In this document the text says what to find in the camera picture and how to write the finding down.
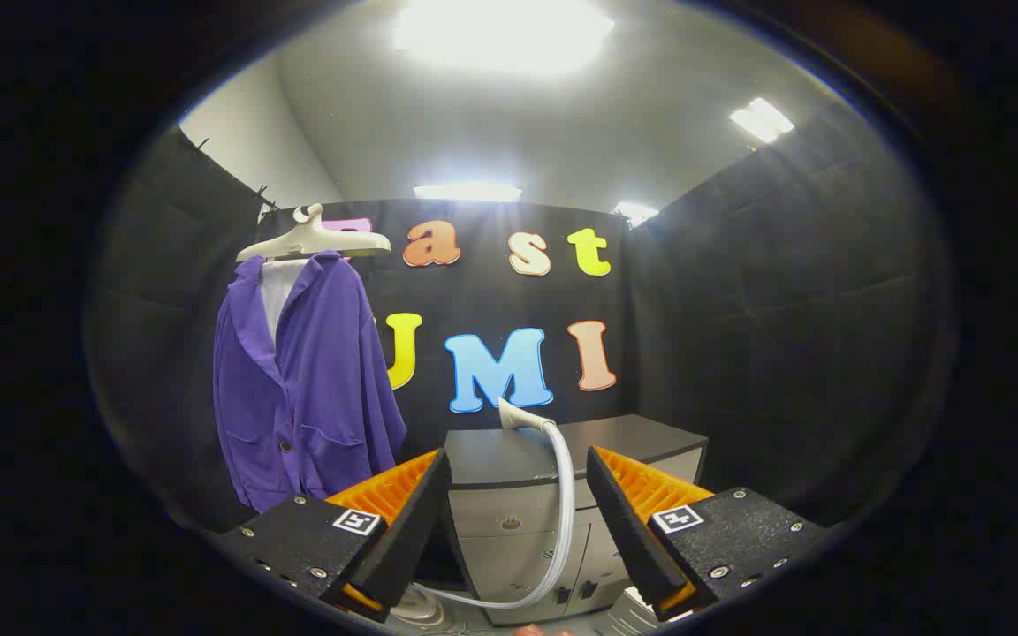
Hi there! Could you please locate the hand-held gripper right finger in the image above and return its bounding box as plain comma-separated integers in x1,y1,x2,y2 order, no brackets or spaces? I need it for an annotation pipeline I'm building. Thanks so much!
586,446,831,622

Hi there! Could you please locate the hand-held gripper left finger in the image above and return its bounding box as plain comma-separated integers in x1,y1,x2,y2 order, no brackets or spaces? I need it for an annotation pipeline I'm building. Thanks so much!
217,448,454,624

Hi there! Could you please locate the white steamer hose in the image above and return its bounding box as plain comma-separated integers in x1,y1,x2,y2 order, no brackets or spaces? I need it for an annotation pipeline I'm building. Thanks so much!
412,422,577,610

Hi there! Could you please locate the purple jacket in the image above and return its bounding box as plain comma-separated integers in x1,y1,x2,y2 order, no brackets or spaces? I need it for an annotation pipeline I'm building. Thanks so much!
213,252,408,513

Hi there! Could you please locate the white steamer base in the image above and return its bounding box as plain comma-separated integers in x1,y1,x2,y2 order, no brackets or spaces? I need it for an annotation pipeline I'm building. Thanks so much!
390,585,457,630

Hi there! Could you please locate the cream clothes hanger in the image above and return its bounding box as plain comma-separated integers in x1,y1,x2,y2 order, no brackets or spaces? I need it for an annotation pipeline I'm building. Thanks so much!
235,203,392,263

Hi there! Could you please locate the grey cabinet with black top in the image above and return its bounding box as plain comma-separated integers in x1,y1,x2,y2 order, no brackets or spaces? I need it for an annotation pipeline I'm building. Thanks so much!
443,413,709,626

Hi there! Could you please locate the black backdrop cloth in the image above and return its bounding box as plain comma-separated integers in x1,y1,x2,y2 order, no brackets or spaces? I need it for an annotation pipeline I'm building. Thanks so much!
85,102,956,531

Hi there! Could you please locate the long ceiling light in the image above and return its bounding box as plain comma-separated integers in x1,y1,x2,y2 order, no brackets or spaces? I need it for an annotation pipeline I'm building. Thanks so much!
414,183,523,202

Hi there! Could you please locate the rectangular ceiling light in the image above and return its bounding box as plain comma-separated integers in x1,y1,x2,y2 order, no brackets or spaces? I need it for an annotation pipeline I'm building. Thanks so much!
730,97,795,144

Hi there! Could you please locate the large square ceiling light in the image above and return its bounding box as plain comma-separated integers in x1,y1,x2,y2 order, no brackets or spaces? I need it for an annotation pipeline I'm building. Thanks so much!
394,0,616,76

